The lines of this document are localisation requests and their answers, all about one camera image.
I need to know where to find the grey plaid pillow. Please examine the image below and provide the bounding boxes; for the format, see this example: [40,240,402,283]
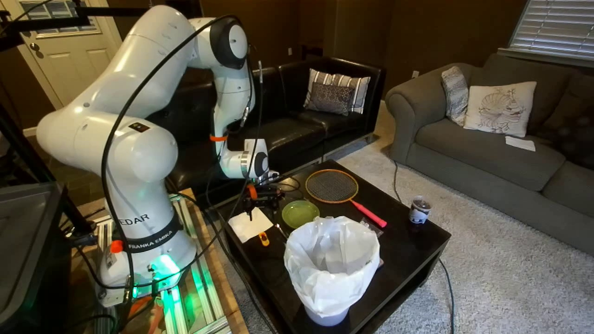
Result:
[439,64,471,127]

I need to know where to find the green bowl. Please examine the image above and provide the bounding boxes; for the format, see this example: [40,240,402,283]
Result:
[279,198,320,231]

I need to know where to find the black tripod stand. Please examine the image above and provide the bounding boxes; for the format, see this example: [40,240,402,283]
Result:
[0,0,150,237]

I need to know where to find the grey fabric sofa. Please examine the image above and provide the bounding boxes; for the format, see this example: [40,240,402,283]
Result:
[383,51,594,257]

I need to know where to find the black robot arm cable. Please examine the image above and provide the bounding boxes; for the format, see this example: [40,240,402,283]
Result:
[96,12,265,303]

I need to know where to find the dark patterned small pillow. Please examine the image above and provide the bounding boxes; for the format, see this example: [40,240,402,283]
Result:
[302,81,356,118]

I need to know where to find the dark dotted pillow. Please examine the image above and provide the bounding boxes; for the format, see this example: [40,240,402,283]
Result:
[541,72,594,170]

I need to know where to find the white window blinds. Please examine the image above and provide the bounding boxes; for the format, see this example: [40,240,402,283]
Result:
[506,0,594,70]

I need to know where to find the white striped pillow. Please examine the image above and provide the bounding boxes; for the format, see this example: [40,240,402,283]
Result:
[302,68,372,116]

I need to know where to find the badminton racket with red handle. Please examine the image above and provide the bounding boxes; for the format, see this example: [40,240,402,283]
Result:
[302,166,389,231]

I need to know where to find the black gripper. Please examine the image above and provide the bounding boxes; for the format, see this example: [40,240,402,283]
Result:
[242,174,287,224]

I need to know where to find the white trash bin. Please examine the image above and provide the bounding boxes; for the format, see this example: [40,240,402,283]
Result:
[300,302,352,329]

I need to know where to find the white pillow with print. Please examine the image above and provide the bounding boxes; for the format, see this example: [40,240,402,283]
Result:
[461,79,537,140]

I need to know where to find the white paper sheet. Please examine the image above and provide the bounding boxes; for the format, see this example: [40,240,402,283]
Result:
[502,135,537,153]

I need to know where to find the white panel door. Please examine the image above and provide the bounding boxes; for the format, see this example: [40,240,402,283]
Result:
[16,0,124,110]

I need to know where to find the robot mounting table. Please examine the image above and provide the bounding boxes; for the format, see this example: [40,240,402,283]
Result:
[60,190,248,334]

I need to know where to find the black equipment case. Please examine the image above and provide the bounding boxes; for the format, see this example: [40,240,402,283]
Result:
[0,181,70,334]

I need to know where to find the white plastic-lined bin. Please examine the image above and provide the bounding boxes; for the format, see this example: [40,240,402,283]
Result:
[281,214,382,320]

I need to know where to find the black floor cable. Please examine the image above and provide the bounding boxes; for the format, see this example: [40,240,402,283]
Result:
[389,157,458,334]

